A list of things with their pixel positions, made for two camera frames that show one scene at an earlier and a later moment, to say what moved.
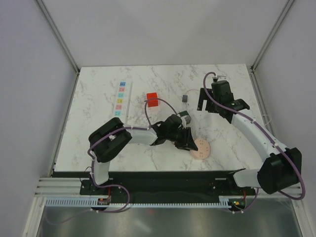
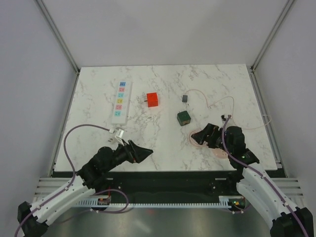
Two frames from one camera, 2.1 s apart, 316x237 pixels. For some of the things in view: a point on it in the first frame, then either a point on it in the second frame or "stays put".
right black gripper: x=202 y=98 -> x=211 y=130
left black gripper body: x=172 y=136 -> x=121 y=155
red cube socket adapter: x=152 y=102 stays put
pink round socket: x=203 y=149 -> x=219 y=153
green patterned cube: x=186 y=116 stays put
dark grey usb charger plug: x=184 y=98 stays put
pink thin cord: x=262 y=114 -> x=191 y=135
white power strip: x=123 y=100 stays put
